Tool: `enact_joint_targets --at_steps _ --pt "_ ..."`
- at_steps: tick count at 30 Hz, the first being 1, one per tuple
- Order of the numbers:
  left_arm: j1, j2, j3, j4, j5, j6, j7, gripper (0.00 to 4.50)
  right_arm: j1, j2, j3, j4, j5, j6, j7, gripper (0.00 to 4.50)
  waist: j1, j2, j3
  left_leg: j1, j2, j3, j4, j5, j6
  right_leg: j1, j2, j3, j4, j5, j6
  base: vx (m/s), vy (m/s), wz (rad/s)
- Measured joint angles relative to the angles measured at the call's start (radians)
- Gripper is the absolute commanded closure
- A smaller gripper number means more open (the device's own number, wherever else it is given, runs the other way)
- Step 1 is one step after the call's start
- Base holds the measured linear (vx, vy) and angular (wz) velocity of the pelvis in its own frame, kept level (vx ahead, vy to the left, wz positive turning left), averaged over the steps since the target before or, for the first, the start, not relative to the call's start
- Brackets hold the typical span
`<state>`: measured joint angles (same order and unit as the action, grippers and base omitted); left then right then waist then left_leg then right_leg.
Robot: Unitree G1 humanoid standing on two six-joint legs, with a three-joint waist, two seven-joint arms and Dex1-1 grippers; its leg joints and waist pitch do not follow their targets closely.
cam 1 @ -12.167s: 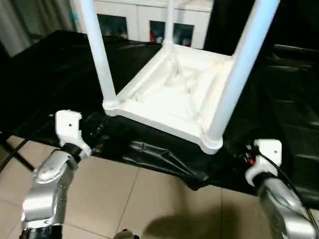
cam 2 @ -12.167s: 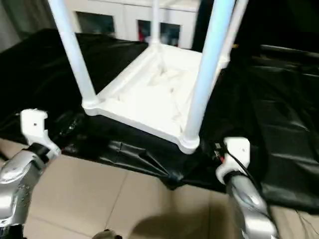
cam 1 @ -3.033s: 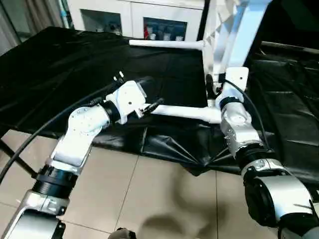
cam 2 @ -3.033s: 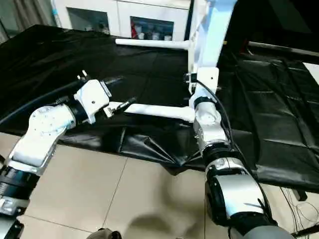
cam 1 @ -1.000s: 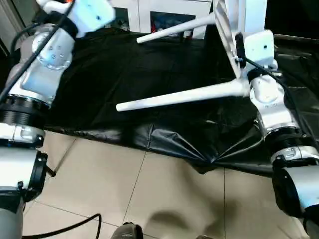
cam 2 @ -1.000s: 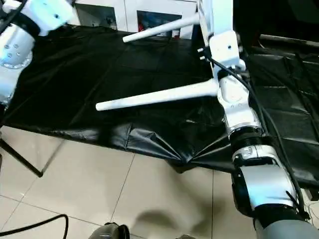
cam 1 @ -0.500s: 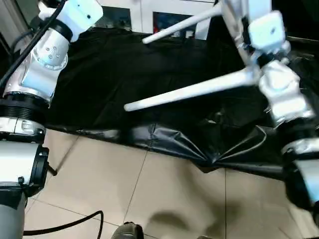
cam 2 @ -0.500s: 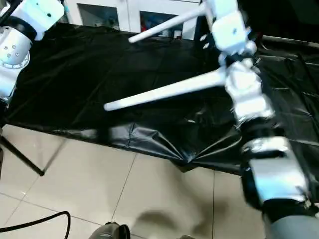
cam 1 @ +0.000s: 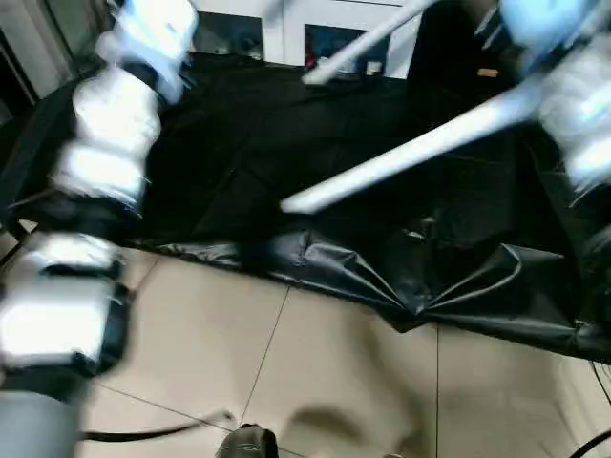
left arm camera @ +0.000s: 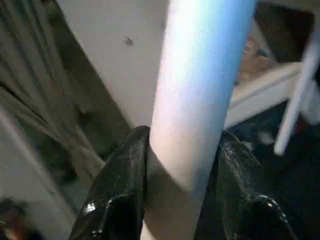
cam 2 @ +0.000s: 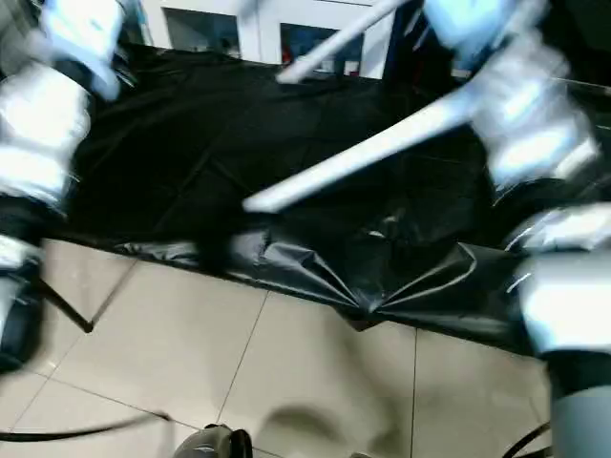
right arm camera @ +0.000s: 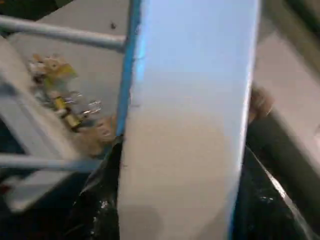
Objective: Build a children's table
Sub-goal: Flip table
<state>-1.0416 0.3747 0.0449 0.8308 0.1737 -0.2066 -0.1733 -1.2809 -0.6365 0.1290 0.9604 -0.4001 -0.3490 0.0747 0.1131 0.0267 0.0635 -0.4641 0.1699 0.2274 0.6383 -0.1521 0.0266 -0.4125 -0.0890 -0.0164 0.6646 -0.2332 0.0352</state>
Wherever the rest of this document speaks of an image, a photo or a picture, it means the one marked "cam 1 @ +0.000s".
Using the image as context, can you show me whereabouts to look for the white glass-door cabinet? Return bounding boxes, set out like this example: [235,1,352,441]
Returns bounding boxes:
[190,0,422,80]

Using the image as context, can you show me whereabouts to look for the black table mat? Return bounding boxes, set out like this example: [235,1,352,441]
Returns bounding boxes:
[0,52,611,366]

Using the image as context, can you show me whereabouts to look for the black robot foot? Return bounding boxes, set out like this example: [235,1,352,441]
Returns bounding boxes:
[214,422,279,458]

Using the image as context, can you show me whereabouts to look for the white plastic table leg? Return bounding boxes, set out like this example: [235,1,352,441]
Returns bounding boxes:
[303,0,431,86]
[279,85,545,216]

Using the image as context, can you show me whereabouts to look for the black fabric covered furniture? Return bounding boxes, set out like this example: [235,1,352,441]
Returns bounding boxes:
[405,0,526,85]

